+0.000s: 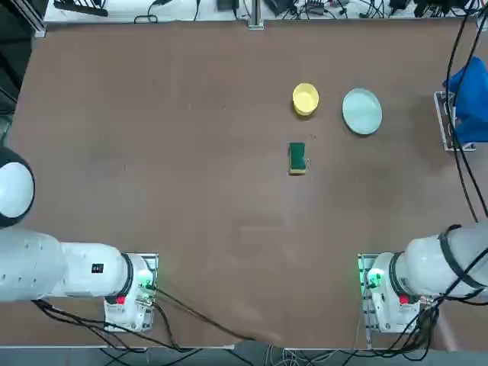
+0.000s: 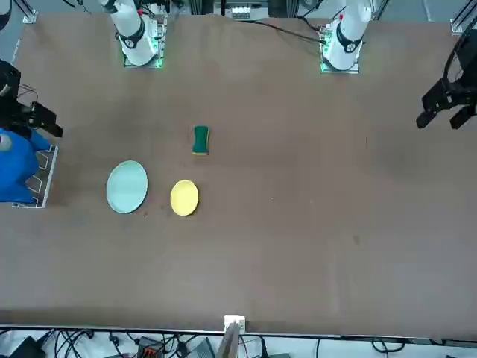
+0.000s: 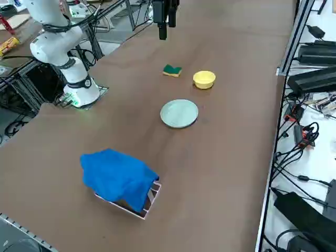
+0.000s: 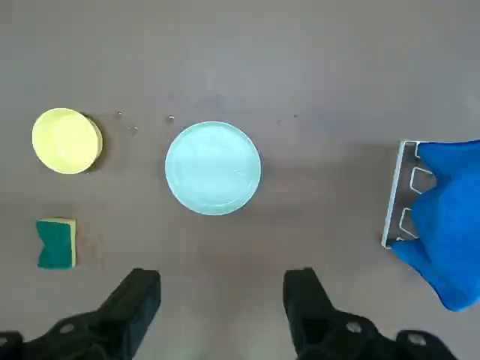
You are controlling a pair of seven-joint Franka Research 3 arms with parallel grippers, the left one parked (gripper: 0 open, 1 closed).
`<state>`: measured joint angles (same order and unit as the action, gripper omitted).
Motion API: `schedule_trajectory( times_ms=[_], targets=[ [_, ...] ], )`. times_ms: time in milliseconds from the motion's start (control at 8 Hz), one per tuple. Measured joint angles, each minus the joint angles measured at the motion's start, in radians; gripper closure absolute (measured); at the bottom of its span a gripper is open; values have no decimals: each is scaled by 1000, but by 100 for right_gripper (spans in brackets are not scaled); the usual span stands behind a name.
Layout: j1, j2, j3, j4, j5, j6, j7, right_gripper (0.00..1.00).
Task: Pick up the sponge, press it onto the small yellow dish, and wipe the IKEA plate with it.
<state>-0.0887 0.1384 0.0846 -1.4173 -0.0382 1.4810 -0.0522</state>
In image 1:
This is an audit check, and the pale green plate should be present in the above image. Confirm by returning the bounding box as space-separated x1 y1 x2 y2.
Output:
341 88 384 136

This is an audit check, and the blue cloth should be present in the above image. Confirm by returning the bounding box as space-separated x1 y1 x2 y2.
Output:
441 56 488 145

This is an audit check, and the black base cable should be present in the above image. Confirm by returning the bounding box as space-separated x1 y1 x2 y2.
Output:
144 281 256 342

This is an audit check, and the long black power brick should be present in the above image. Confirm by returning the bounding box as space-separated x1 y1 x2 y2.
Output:
264 0 294 17

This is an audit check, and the small yellow bowl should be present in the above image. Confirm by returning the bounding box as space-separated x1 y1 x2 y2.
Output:
292 82 321 117

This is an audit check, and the green and yellow sponge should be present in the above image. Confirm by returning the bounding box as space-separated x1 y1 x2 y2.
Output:
288 141 308 177

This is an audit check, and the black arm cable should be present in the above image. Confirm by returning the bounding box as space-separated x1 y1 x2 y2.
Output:
445 0 488 224

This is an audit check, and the aluminium profile post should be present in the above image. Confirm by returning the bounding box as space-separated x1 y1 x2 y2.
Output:
246 0 265 30

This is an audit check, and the white metal frame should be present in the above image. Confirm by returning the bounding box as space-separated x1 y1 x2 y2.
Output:
433 90 478 153

